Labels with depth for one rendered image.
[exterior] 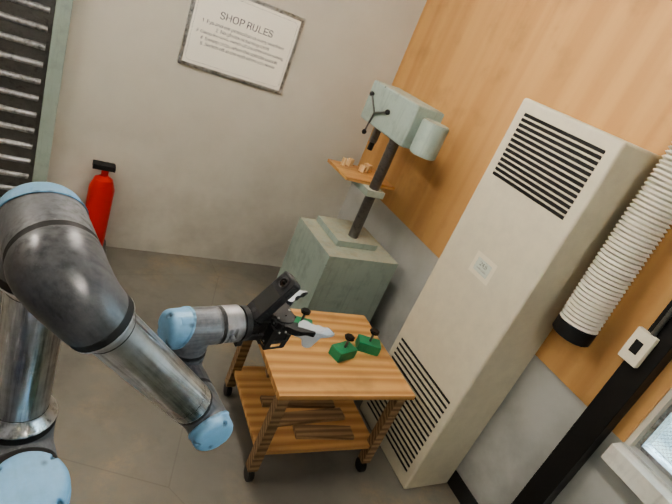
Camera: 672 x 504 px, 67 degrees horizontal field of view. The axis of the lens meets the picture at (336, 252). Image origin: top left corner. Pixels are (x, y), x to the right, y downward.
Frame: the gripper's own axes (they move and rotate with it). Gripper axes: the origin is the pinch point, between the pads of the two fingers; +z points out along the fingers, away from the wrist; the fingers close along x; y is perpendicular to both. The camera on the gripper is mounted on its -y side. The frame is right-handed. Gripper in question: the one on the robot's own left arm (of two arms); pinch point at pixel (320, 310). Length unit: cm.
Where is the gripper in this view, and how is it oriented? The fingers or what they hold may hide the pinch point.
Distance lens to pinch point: 113.9
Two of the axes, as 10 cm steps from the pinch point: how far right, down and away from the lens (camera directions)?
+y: -4.4, 7.6, 4.8
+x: 4.8, 6.5, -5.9
